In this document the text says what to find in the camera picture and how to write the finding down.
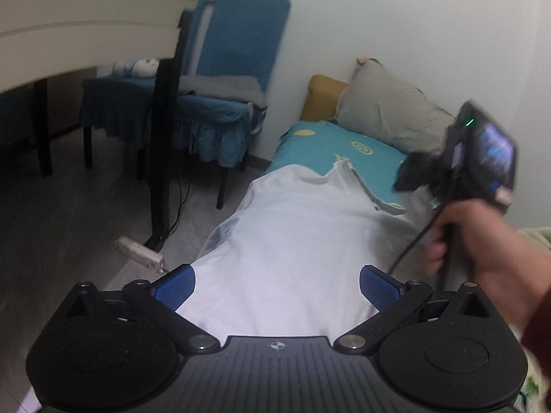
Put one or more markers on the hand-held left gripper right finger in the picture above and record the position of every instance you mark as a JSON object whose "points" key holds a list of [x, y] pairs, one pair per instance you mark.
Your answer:
{"points": [[379, 289]]}

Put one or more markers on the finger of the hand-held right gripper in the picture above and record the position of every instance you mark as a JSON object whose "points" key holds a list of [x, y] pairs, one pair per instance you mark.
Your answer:
{"points": [[414, 173]]}

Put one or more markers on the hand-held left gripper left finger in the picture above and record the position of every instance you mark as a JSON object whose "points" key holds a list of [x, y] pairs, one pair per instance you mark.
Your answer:
{"points": [[174, 289]]}

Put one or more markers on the white shirt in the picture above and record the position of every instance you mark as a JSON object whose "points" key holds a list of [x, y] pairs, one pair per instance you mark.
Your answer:
{"points": [[292, 258]]}

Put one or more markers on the person's right forearm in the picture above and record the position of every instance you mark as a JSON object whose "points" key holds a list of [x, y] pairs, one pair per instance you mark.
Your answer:
{"points": [[512, 275]]}

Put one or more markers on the person's right hand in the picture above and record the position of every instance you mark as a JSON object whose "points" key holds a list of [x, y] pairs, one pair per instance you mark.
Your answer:
{"points": [[460, 232]]}

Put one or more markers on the white power strip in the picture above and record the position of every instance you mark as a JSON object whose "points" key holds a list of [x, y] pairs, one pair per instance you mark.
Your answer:
{"points": [[140, 251]]}

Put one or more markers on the grey pillow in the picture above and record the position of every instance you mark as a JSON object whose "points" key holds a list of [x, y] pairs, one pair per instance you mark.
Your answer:
{"points": [[389, 109]]}

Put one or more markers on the teal printed pillow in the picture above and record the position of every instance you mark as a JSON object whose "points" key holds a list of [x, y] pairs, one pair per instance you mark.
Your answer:
{"points": [[340, 150]]}

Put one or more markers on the beige cloth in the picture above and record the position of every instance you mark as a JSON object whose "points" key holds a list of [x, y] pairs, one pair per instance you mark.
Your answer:
{"points": [[537, 237]]}

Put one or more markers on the yellow cushion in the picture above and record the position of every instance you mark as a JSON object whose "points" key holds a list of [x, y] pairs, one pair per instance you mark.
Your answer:
{"points": [[320, 97]]}

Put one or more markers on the printed blanket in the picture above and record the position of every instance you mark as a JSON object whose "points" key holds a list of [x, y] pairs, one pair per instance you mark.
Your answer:
{"points": [[536, 387]]}

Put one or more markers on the blue covered chair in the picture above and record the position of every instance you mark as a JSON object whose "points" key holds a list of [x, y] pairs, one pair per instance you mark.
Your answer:
{"points": [[118, 99], [228, 77]]}

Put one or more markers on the white and blue plush toy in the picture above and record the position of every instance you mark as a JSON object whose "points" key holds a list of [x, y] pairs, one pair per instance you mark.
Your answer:
{"points": [[135, 68]]}

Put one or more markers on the white table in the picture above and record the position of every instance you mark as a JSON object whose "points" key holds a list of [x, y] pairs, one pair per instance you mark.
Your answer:
{"points": [[86, 30]]}

